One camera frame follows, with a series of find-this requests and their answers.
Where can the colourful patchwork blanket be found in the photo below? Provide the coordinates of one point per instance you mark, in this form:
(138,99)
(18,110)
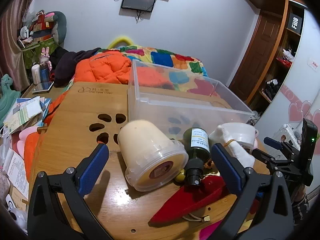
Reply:
(162,57)

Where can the grey green plush toy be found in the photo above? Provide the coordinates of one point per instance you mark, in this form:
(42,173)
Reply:
(60,27)

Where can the blue thermos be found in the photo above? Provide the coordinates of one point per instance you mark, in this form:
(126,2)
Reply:
(45,73)

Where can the smartphone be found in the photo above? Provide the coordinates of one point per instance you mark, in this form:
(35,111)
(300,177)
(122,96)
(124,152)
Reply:
(43,86)

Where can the wardrobe sliding door with hearts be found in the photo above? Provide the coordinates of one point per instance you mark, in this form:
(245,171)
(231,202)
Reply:
(300,85)

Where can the white folded cloth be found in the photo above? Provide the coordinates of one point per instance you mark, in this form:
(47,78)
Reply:
(240,155)

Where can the pink cloth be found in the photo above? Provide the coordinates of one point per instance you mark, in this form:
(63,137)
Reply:
(23,140)

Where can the dark green glass bottle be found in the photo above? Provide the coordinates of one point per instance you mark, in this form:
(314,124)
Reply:
(196,145)

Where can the clear jar with pink lid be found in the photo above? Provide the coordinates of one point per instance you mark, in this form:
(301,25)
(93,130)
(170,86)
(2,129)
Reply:
(243,135)

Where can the clear plastic storage box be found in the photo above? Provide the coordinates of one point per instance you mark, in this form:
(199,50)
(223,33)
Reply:
(190,110)

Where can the small yellow object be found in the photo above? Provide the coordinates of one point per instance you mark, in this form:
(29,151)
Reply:
(180,176)

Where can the white bottle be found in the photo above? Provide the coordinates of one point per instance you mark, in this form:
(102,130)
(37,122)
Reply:
(35,75)

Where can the pile of papers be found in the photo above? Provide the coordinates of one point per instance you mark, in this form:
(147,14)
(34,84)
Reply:
(25,112)

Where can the orange puffer jacket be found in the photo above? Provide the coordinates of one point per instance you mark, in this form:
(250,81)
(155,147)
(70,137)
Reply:
(105,67)

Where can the teal dinosaur plush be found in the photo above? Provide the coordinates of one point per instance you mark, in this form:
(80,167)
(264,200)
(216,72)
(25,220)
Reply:
(8,97)

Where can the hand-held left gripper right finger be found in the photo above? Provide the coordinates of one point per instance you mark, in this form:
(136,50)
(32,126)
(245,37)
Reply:
(225,165)

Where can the white cloth on shelf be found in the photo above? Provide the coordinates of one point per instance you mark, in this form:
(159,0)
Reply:
(288,54)

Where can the person's right forearm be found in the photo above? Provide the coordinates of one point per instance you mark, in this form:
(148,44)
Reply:
(300,202)

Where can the pink bunny toy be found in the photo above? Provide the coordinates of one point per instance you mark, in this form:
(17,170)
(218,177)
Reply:
(45,55)

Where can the wooden door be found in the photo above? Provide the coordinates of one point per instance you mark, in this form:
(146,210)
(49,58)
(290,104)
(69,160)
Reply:
(260,55)

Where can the red gift box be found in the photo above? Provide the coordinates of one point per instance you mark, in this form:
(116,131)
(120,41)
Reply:
(41,23)

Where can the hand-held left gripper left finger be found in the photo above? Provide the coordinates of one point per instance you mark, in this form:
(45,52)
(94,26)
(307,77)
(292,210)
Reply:
(93,170)

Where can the small white fan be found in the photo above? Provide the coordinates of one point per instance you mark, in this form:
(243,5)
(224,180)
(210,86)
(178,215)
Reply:
(25,32)

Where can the small black wall screen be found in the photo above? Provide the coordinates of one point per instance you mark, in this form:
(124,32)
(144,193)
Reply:
(138,0)

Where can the white printed paper sheets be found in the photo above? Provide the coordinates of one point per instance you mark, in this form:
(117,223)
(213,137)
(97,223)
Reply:
(17,170)

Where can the black lettered box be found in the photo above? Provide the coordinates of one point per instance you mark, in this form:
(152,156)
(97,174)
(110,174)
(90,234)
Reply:
(295,22)

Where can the pink brown curtain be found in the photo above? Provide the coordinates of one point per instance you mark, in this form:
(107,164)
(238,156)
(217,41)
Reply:
(12,37)

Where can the cardboard box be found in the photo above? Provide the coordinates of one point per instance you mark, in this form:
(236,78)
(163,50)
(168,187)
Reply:
(18,197)

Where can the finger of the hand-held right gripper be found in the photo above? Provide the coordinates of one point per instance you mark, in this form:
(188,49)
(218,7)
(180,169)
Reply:
(273,143)
(261,155)

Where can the white round device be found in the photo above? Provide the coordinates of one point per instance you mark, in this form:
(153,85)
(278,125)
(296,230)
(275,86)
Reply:
(16,215)

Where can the cream plastic tub with lid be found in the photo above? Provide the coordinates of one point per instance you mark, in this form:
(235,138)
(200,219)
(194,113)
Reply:
(147,150)

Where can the green fabric storage box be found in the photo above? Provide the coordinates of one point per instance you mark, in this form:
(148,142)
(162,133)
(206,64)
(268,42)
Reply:
(35,52)

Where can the black cloth on shelf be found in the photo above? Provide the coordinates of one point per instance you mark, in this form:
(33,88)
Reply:
(272,88)

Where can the dark clothing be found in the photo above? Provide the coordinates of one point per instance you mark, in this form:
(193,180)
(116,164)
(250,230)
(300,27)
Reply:
(65,65)

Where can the red pouch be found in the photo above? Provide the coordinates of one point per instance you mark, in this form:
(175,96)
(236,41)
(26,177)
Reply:
(190,202)

